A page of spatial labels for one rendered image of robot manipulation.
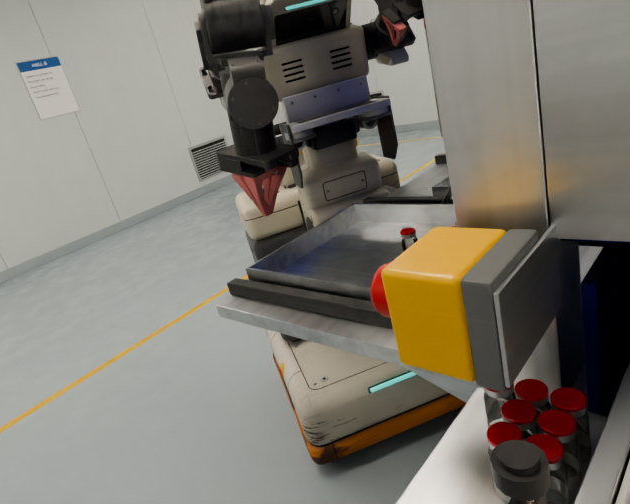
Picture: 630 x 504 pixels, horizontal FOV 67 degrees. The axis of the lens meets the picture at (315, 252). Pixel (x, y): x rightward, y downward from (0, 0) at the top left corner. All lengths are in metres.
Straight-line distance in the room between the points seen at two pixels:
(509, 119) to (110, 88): 5.78
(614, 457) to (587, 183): 0.15
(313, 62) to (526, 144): 0.97
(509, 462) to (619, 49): 0.21
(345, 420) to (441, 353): 1.21
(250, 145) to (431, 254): 0.39
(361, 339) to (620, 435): 0.28
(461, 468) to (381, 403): 1.15
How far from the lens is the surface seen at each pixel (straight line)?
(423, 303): 0.29
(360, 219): 0.86
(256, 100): 0.56
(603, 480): 0.30
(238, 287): 0.69
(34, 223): 5.59
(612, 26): 0.31
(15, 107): 5.64
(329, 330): 0.55
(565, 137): 0.32
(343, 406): 1.47
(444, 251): 0.30
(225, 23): 0.62
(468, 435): 0.39
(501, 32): 0.32
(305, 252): 0.77
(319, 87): 1.26
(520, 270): 0.29
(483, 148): 0.34
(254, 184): 0.65
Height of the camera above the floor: 1.15
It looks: 21 degrees down
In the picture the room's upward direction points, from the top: 15 degrees counter-clockwise
